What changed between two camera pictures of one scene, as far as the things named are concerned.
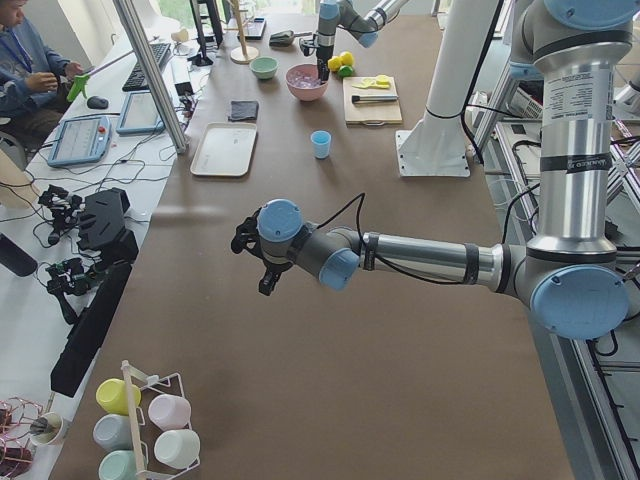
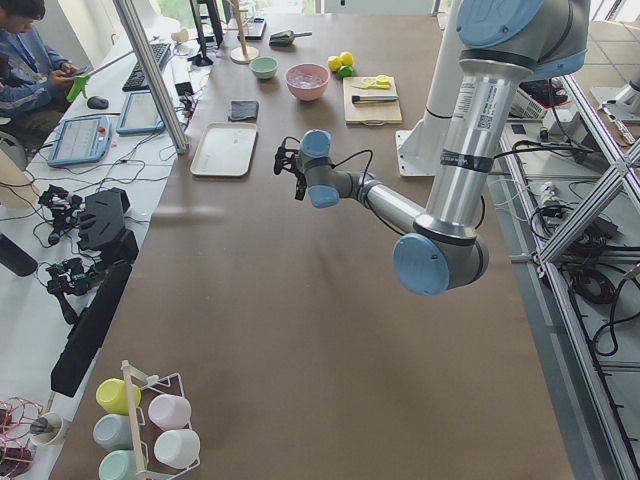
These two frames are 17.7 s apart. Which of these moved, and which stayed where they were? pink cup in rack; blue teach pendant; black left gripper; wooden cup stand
Moved: black left gripper
Stayed: pink cup in rack; wooden cup stand; blue teach pendant
